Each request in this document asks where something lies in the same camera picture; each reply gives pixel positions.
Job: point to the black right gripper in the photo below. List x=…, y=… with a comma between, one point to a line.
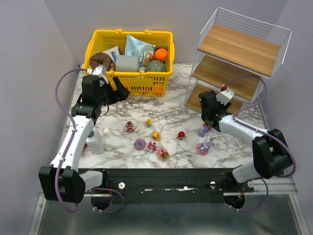
x=206, y=119

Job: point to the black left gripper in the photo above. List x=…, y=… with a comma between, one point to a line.
x=111, y=90

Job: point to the purple bunny cupcake figure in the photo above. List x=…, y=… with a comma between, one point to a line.
x=205, y=129

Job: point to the purple bunny pink cake figure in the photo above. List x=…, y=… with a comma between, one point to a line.
x=139, y=144

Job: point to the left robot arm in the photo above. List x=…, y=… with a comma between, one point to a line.
x=61, y=180

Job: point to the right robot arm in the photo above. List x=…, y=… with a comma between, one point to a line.
x=271, y=155

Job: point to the grey paper roll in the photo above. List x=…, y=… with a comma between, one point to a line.
x=126, y=63

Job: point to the yellow plastic shopping basket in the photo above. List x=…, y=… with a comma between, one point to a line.
x=138, y=83

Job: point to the brown chocolate donut toy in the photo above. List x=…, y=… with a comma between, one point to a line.
x=101, y=59

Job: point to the white blue carton box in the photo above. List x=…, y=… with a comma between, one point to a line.
x=113, y=53

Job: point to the red haired mermaid figure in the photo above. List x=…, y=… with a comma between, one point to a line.
x=181, y=135

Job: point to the pink strawberry cake figure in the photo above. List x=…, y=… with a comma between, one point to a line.
x=130, y=127

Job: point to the light blue snack bag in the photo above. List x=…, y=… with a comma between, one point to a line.
x=138, y=48

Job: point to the bread in netted pack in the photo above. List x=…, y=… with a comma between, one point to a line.
x=148, y=58

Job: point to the green melon toy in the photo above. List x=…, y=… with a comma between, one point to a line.
x=156, y=66

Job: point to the yellow blue small figure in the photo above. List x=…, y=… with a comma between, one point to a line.
x=149, y=122

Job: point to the orange fruit toy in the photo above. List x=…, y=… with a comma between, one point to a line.
x=161, y=54

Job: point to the white bottle grey cap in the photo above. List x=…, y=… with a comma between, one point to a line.
x=95, y=142

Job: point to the yellow duck figure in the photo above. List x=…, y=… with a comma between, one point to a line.
x=156, y=136

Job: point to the pink bear donut figure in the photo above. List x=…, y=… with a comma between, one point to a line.
x=163, y=154

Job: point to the pink bear strawberry figure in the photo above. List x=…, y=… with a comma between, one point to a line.
x=152, y=147

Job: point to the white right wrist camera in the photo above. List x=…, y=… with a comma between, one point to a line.
x=225, y=95

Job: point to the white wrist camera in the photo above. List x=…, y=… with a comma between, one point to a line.
x=99, y=71
x=225, y=95

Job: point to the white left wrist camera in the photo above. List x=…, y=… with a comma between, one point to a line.
x=99, y=71

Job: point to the white wire wooden shelf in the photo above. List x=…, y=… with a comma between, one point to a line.
x=238, y=52

